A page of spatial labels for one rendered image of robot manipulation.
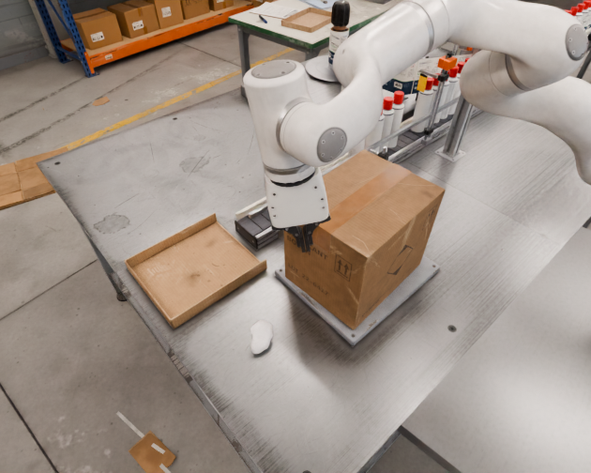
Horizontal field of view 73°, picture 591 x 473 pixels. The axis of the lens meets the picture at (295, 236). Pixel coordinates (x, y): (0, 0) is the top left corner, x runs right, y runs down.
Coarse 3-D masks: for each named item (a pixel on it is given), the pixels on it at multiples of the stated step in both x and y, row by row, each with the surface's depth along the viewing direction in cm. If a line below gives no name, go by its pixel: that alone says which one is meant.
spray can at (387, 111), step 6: (384, 102) 133; (390, 102) 132; (384, 108) 134; (390, 108) 133; (384, 114) 134; (390, 114) 134; (384, 120) 135; (390, 120) 136; (384, 126) 137; (390, 126) 138; (384, 132) 139; (384, 144) 142
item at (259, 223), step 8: (440, 120) 162; (448, 120) 162; (400, 136) 154; (408, 136) 154; (416, 136) 154; (400, 144) 150; (408, 144) 150; (392, 152) 146; (248, 216) 122; (256, 216) 122; (264, 216) 122; (240, 224) 120; (248, 224) 120; (256, 224) 120; (264, 224) 120; (248, 232) 118; (256, 232) 118
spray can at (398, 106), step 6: (396, 96) 135; (402, 96) 135; (396, 102) 136; (396, 108) 136; (402, 108) 137; (396, 114) 138; (396, 120) 140; (396, 126) 141; (390, 132) 143; (396, 138) 145; (390, 144) 146; (396, 144) 148
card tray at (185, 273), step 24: (168, 240) 118; (192, 240) 121; (216, 240) 121; (144, 264) 115; (168, 264) 115; (192, 264) 115; (216, 264) 115; (240, 264) 115; (264, 264) 112; (144, 288) 105; (168, 288) 109; (192, 288) 109; (216, 288) 109; (168, 312) 104; (192, 312) 102
